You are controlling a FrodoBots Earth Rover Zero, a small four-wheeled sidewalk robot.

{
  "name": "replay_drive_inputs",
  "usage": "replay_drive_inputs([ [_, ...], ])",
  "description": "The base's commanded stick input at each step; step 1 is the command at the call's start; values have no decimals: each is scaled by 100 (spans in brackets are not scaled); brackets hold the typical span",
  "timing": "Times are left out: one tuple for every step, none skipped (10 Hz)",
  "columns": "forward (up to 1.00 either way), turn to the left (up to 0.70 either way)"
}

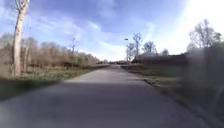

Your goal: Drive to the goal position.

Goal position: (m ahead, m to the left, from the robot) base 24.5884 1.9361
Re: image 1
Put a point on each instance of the street lamp pole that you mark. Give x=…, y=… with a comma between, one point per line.
x=127, y=50

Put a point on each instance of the bare tree trunk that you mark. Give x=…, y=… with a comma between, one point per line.
x=18, y=40

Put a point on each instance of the group of bare trees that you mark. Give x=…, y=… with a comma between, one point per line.
x=140, y=48

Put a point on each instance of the grey asphalt path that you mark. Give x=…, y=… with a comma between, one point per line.
x=100, y=100

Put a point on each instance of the dark hedge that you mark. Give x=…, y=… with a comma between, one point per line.
x=186, y=61

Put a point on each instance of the row of bare bushes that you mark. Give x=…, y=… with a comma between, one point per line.
x=50, y=55

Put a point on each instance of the grass verge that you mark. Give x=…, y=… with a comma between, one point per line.
x=40, y=75

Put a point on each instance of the grass field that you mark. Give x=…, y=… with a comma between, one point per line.
x=170, y=80

